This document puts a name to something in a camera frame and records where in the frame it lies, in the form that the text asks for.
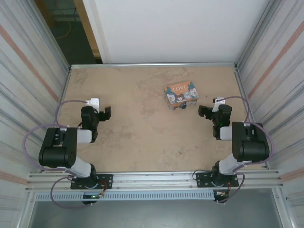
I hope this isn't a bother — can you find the orange bear print tin box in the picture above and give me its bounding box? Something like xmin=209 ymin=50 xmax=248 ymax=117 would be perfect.
xmin=164 ymin=80 xmax=200 ymax=111

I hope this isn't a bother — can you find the right black controller board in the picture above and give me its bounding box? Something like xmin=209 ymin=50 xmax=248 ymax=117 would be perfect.
xmin=213 ymin=190 xmax=230 ymax=204

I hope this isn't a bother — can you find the black controller board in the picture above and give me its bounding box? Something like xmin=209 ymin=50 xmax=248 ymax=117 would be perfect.
xmin=213 ymin=190 xmax=230 ymax=204
xmin=81 ymin=193 xmax=105 ymax=205

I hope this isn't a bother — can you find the left black controller board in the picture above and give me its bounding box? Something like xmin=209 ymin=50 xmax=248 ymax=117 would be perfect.
xmin=81 ymin=193 xmax=105 ymax=205

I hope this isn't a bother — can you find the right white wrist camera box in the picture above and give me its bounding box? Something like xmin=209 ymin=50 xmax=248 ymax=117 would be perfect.
xmin=212 ymin=96 xmax=226 ymax=113

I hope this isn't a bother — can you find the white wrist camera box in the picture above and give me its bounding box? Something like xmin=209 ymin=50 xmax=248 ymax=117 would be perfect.
xmin=212 ymin=96 xmax=226 ymax=113
xmin=85 ymin=97 xmax=101 ymax=110

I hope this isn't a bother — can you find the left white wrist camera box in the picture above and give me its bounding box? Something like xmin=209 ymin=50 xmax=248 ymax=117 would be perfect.
xmin=85 ymin=97 xmax=101 ymax=110

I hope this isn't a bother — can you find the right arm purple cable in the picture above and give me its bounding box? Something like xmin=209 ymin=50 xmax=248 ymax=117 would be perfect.
xmin=216 ymin=95 xmax=275 ymax=204

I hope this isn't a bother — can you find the thin aluminium table edge rail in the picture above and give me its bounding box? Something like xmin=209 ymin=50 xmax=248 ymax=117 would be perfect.
xmin=70 ymin=62 xmax=238 ymax=70

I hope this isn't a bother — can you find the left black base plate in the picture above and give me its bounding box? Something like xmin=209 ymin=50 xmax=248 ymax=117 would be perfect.
xmin=70 ymin=173 xmax=114 ymax=190

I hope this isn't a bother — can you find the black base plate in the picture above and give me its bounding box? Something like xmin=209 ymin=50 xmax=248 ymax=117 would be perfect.
xmin=196 ymin=171 xmax=239 ymax=188
xmin=70 ymin=173 xmax=114 ymax=190

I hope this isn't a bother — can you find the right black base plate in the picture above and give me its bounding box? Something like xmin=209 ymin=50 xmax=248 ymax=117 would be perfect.
xmin=196 ymin=171 xmax=239 ymax=188

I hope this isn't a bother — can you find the wide aluminium mounting rail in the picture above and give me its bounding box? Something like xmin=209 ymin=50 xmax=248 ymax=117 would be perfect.
xmin=25 ymin=169 xmax=285 ymax=192

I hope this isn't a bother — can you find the wooden door frame post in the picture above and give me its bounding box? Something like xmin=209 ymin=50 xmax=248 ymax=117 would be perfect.
xmin=73 ymin=0 xmax=103 ymax=58

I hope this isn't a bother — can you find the orange cable on floor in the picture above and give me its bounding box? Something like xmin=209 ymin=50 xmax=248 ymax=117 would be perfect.
xmin=56 ymin=20 xmax=72 ymax=39

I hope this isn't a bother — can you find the grey slotted cable duct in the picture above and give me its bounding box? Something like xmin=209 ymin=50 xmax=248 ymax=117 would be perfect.
xmin=35 ymin=191 xmax=216 ymax=201

